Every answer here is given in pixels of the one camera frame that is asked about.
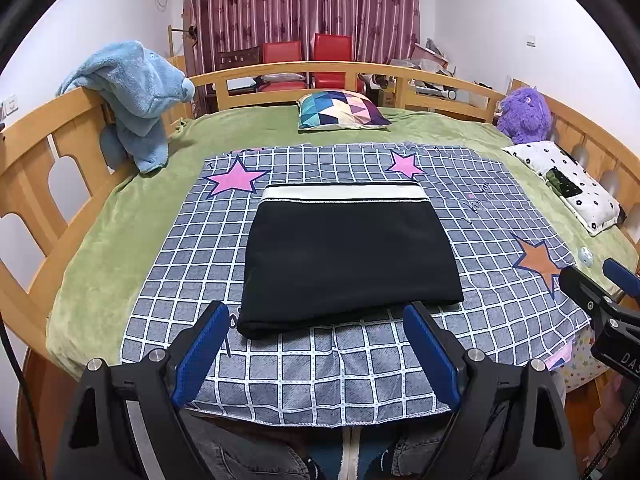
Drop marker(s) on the light blue fleece garment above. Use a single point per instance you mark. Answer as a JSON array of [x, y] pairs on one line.
[[135, 90]]

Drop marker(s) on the person's right hand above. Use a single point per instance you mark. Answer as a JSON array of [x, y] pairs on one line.
[[612, 420]]

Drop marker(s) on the white dotted pillow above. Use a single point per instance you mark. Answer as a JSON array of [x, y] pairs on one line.
[[595, 205]]

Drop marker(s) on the grey checked star blanket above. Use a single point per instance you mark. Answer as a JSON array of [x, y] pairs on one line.
[[165, 285]]

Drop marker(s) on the green fleece blanket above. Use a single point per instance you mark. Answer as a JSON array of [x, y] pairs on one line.
[[90, 260]]

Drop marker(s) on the cardboard box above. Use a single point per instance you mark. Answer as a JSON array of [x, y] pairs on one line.
[[386, 97]]

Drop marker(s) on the maroon striped curtain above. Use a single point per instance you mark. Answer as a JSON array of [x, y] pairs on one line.
[[300, 0]]

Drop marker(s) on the white wall switch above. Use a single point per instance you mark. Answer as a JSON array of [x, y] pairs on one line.
[[10, 106]]

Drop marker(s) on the wooden coat rack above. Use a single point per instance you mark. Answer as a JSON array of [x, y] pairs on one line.
[[180, 40]]

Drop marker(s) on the dark flat device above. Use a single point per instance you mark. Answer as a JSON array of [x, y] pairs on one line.
[[562, 182]]

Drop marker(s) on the wooden bed frame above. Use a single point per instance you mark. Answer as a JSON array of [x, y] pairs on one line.
[[30, 200]]

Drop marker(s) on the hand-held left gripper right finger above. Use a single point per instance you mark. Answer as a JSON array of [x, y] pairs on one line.
[[430, 350]]

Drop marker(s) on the white wall socket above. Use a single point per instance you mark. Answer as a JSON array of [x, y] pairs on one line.
[[531, 40]]

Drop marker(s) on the colourful triangle-pattern pillow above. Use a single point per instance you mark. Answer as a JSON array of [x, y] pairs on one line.
[[340, 110]]

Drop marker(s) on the black pants with white waistband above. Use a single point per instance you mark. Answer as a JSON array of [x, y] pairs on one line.
[[345, 260]]

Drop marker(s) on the star-printed white sheet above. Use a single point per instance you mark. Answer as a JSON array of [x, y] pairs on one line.
[[585, 360]]

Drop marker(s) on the small round pale toy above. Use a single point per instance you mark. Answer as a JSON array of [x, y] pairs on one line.
[[585, 257]]

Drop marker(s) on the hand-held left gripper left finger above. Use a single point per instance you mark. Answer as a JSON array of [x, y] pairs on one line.
[[200, 350]]

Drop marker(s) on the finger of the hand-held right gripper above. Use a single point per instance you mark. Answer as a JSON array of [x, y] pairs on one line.
[[582, 287], [620, 272]]

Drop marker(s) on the purple plush toy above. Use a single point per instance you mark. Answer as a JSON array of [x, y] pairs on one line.
[[525, 115]]

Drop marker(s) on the dark wooden chair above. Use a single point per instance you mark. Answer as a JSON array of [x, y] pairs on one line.
[[240, 56]]

